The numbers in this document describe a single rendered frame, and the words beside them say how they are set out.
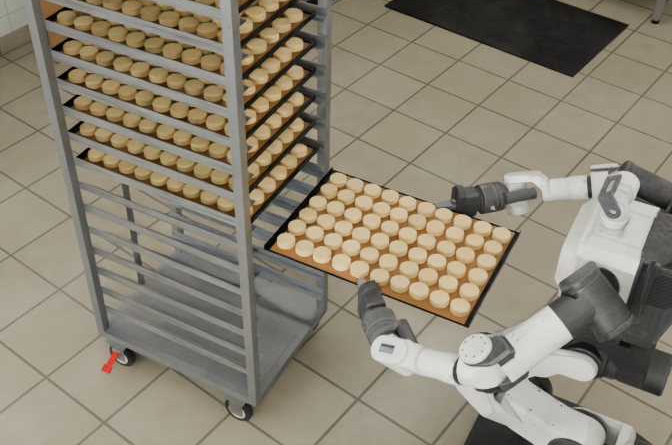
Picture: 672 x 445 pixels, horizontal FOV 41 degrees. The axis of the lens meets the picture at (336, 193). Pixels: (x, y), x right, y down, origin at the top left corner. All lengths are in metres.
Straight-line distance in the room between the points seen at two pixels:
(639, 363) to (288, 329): 1.26
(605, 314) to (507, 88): 2.77
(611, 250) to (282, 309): 1.43
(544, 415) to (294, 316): 0.96
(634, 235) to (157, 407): 1.72
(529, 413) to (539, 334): 0.71
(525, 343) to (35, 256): 2.29
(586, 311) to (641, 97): 2.87
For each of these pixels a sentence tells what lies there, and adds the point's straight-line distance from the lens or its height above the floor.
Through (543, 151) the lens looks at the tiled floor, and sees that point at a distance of 4.27.
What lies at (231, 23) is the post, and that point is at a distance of 2.04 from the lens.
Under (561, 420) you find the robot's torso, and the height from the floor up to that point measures 0.36.
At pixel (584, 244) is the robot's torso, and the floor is 1.10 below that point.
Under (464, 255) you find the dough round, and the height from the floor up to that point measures 0.82.
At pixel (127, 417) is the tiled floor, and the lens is 3.16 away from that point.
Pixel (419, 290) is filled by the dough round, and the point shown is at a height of 0.82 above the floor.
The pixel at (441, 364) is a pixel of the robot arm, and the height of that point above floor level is 0.90.
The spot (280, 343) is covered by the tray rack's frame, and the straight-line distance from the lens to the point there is 3.10.
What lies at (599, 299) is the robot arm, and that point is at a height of 1.10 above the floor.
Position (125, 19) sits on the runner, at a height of 1.41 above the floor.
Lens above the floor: 2.50
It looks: 40 degrees down
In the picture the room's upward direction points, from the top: 1 degrees clockwise
